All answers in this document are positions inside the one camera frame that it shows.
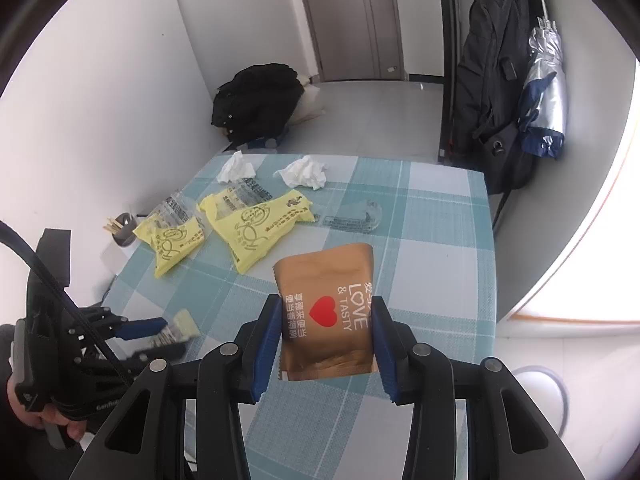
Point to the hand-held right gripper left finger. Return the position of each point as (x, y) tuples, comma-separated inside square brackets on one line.
[(265, 345)]

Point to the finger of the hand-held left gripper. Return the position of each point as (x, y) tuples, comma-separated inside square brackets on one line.
[(160, 352), (145, 327)]

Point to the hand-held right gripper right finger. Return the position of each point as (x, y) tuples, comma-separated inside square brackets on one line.
[(385, 355)]

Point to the small pale yellow packet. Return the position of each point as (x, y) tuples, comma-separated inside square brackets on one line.
[(182, 325)]

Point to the brown snack packet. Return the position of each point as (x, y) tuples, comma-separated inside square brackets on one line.
[(325, 280)]

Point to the yellow and clear bread wrapper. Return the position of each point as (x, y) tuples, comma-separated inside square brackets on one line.
[(172, 242), (255, 220)]

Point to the person's left forearm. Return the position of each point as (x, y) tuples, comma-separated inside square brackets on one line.
[(5, 350)]

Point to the person's left hand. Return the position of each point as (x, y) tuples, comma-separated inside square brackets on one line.
[(30, 414)]

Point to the grey cup with toothpicks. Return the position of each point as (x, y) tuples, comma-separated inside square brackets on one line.
[(122, 232)]

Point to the blue checkered tablecloth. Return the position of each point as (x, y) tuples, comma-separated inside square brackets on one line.
[(435, 260)]

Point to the clear plastic wrapper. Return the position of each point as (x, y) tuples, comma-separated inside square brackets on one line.
[(357, 220)]

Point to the crumpled white tissue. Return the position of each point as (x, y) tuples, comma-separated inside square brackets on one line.
[(302, 172), (235, 167)]

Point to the blue and white floor item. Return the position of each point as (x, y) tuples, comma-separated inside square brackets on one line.
[(260, 142)]

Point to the black jacket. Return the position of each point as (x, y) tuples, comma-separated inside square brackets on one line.
[(260, 100)]

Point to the white bag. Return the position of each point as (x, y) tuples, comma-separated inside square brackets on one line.
[(310, 102)]

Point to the white wardrobe with gold trim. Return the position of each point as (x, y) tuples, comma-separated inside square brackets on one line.
[(600, 210)]

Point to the black backpack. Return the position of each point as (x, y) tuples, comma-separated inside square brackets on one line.
[(492, 85)]

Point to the silver and blue umbrella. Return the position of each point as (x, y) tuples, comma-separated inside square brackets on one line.
[(545, 95)]

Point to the grey door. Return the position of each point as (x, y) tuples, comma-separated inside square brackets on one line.
[(350, 20)]

